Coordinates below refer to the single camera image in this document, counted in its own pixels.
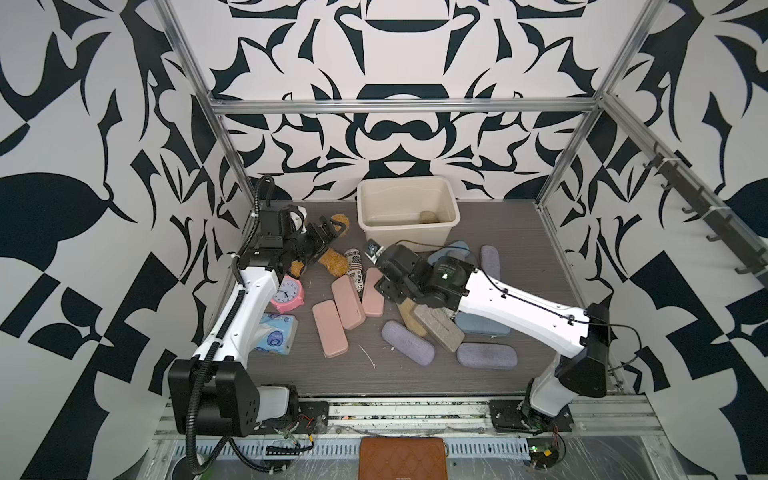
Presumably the tan woven glasses case front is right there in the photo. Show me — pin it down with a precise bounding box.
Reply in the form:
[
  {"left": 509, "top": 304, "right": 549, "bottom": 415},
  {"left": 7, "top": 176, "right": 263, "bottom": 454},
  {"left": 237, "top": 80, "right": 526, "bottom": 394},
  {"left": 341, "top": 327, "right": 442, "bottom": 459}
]
[{"left": 419, "top": 211, "right": 440, "bottom": 224}]

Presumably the tan woven glasses case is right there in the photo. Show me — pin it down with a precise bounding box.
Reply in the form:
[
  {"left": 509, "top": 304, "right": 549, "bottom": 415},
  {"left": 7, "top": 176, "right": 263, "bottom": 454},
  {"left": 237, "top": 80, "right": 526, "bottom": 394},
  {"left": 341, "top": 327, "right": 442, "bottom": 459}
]
[
  {"left": 398, "top": 298, "right": 428, "bottom": 338},
  {"left": 419, "top": 211, "right": 440, "bottom": 224}
]

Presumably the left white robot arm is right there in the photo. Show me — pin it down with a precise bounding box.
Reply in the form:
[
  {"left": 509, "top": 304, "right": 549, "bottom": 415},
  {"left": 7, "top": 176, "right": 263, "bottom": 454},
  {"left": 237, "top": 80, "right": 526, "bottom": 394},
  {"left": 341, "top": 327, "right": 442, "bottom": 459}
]
[{"left": 168, "top": 175, "right": 347, "bottom": 477}]

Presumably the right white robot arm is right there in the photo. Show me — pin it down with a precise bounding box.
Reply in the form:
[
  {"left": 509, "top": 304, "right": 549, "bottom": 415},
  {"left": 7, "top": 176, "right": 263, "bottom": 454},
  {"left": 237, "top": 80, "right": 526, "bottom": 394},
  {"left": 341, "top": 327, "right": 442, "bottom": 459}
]
[{"left": 364, "top": 240, "right": 617, "bottom": 433}]

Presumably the blue glasses case back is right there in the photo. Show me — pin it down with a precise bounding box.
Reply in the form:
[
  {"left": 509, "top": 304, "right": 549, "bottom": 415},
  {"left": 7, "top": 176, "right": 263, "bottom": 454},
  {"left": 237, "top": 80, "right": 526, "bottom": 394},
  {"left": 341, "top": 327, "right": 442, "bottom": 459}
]
[{"left": 427, "top": 241, "right": 471, "bottom": 265}]

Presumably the blue glasses case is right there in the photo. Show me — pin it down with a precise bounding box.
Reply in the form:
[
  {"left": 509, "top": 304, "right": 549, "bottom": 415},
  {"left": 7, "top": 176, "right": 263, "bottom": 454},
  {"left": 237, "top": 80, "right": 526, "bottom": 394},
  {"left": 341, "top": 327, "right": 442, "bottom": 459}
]
[
  {"left": 454, "top": 312, "right": 511, "bottom": 337},
  {"left": 427, "top": 241, "right": 471, "bottom": 265}
]

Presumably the tan woven glasses case centre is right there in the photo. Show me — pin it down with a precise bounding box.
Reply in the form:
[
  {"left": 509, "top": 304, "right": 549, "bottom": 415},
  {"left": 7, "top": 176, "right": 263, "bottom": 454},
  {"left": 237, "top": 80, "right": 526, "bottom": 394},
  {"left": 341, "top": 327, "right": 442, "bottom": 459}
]
[{"left": 398, "top": 298, "right": 428, "bottom": 338}]

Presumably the blue glasses case front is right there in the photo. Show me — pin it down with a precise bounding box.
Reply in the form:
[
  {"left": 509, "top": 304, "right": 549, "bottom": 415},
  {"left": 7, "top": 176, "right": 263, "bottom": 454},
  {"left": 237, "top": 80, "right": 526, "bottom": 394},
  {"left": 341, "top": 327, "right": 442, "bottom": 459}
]
[{"left": 454, "top": 312, "right": 511, "bottom": 337}]

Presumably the pink glasses case right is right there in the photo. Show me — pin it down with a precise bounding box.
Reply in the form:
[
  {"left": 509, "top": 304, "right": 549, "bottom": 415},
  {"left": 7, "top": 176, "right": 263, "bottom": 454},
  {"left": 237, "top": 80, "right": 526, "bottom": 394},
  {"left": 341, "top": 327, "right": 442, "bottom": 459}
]
[{"left": 362, "top": 267, "right": 385, "bottom": 318}]

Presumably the pink glasses case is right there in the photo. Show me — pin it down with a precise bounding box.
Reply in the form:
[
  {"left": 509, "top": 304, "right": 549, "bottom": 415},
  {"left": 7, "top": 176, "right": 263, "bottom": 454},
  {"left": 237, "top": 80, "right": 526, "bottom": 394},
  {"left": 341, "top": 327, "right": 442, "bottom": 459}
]
[
  {"left": 312, "top": 300, "right": 349, "bottom": 358},
  {"left": 331, "top": 275, "right": 366, "bottom": 330},
  {"left": 362, "top": 267, "right": 385, "bottom": 318}
]

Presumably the beige plastic storage box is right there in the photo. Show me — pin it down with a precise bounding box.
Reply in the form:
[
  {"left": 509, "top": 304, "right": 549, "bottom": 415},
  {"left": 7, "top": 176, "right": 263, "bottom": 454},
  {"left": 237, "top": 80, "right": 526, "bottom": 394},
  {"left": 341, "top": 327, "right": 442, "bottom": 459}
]
[{"left": 357, "top": 176, "right": 461, "bottom": 252}]

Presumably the pink glasses case middle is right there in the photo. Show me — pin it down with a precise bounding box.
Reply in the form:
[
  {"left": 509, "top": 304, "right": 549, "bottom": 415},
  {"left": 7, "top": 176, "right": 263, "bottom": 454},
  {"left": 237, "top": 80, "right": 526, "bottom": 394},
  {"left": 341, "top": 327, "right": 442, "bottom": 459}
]
[{"left": 331, "top": 275, "right": 366, "bottom": 330}]

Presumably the pink glasses case front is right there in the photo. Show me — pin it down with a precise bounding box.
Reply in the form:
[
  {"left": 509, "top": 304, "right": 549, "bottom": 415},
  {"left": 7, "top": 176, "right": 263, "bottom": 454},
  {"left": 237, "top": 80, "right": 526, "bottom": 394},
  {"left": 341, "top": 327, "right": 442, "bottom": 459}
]
[{"left": 312, "top": 300, "right": 349, "bottom": 358}]

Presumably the orange plush teddy bear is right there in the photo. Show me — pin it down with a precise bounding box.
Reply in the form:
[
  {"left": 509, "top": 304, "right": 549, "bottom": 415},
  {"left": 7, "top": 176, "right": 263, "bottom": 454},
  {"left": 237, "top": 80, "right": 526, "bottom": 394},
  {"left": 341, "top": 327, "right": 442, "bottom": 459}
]
[{"left": 289, "top": 213, "right": 350, "bottom": 279}]

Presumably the newspaper print case left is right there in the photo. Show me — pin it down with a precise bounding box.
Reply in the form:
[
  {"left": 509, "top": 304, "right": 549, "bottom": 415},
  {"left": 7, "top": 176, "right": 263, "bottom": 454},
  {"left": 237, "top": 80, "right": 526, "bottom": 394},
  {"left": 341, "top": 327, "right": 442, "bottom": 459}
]
[{"left": 344, "top": 248, "right": 364, "bottom": 293}]

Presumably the grey woven rectangular case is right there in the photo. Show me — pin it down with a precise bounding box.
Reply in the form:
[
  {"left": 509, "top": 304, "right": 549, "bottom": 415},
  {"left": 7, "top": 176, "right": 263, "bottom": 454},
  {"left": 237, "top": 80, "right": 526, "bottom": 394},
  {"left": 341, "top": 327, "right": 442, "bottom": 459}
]
[{"left": 413, "top": 305, "right": 465, "bottom": 352}]

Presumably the pink alarm clock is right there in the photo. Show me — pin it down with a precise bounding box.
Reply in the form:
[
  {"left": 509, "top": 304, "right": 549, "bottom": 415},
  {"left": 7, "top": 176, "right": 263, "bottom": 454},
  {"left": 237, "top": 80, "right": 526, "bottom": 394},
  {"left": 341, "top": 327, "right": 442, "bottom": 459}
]
[{"left": 270, "top": 275, "right": 305, "bottom": 314}]

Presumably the blue tissue pack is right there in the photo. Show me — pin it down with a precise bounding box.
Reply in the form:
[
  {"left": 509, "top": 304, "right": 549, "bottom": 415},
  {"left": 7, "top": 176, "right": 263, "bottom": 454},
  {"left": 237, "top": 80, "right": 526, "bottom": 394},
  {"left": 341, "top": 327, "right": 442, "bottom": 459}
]
[{"left": 253, "top": 313, "right": 298, "bottom": 356}]

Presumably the brown quilted leather wallet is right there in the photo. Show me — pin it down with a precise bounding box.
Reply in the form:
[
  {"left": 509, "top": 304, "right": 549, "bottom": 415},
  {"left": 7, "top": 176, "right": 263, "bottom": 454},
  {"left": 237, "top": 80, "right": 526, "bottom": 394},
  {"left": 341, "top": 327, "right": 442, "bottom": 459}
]
[{"left": 358, "top": 437, "right": 448, "bottom": 480}]

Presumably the green circuit board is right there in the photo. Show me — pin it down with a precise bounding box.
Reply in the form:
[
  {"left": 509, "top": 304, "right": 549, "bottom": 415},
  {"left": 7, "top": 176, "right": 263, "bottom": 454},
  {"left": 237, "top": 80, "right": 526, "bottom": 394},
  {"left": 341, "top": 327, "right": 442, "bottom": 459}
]
[{"left": 524, "top": 437, "right": 567, "bottom": 471}]

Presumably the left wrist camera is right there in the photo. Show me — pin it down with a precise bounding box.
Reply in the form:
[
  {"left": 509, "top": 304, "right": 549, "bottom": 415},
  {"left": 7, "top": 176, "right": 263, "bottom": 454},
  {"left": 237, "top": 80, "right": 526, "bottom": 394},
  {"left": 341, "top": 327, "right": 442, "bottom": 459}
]
[{"left": 287, "top": 204, "right": 307, "bottom": 233}]

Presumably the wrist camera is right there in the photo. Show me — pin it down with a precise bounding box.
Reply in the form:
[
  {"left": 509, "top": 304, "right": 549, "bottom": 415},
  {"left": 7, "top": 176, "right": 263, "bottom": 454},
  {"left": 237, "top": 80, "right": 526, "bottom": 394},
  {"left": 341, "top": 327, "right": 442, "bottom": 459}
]
[
  {"left": 287, "top": 204, "right": 307, "bottom": 233},
  {"left": 363, "top": 239, "right": 385, "bottom": 264}
]

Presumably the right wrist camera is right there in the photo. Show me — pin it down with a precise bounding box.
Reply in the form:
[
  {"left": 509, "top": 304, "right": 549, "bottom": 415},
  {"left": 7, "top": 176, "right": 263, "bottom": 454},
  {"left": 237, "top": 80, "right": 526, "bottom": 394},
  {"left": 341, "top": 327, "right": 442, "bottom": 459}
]
[{"left": 363, "top": 239, "right": 385, "bottom": 264}]

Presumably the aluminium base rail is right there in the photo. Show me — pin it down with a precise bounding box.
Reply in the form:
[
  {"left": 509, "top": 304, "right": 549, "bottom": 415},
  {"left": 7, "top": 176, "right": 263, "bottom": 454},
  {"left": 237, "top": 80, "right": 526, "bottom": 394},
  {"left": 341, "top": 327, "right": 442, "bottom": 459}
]
[{"left": 152, "top": 394, "right": 667, "bottom": 439}]

